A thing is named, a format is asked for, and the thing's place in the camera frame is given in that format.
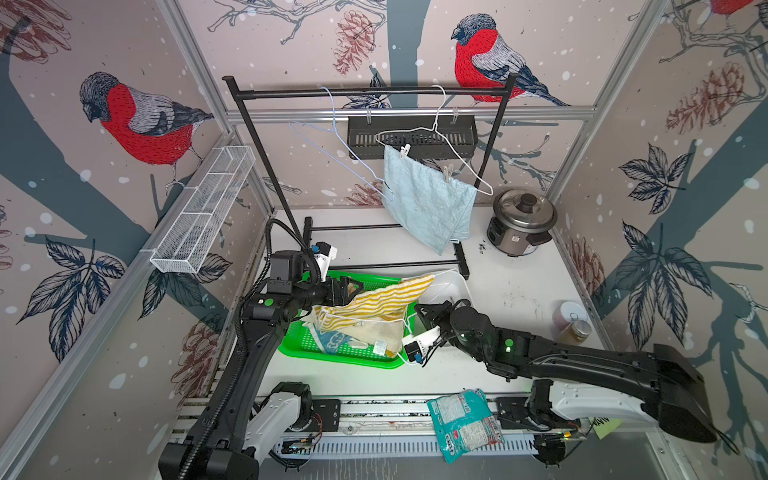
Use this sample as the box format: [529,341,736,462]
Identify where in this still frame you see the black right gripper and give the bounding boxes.
[413,299,487,363]

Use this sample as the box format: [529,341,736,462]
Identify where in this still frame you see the teal patterned towel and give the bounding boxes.
[309,325,369,355]

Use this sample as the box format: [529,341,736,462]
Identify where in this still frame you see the yellow striped towel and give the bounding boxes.
[304,275,434,358]

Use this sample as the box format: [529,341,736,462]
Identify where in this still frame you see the light blue towel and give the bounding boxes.
[382,146,477,255]

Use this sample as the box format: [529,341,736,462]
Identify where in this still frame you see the light blue wire hanger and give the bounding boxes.
[288,85,391,200]

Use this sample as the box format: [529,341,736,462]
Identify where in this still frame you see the white hanger with blue towel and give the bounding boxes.
[374,84,494,197]

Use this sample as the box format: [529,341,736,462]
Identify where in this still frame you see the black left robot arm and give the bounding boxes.
[158,232,363,479]

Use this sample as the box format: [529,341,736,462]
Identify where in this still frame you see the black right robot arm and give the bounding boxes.
[415,299,718,443]

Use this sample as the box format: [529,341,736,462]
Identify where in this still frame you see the white rectangular tray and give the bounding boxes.
[418,270,473,304]

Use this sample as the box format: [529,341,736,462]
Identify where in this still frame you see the green plastic basket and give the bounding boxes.
[278,270,404,370]

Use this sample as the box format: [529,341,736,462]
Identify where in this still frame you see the teal snack packet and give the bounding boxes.
[427,389,504,464]

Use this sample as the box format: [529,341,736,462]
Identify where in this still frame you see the silver rice cooker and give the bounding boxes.
[486,188,558,257]

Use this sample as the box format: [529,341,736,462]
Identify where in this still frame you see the small glass bottle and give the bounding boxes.
[561,320,592,345]

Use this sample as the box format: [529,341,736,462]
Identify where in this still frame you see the yellow green packet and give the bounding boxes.
[590,417,623,439]

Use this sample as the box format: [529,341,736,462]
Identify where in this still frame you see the black clothes rack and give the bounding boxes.
[221,71,521,282]

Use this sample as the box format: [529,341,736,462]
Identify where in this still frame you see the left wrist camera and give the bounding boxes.
[311,241,338,281]

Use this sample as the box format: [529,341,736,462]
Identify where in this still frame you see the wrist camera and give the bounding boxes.
[402,330,440,365]
[311,241,338,281]

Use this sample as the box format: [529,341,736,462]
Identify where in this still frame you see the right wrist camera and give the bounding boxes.
[402,330,440,365]

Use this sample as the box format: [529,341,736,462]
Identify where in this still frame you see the white wire mesh shelf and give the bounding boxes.
[150,145,255,274]

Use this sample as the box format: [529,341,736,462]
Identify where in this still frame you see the black wall basket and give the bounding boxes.
[346,115,478,160]

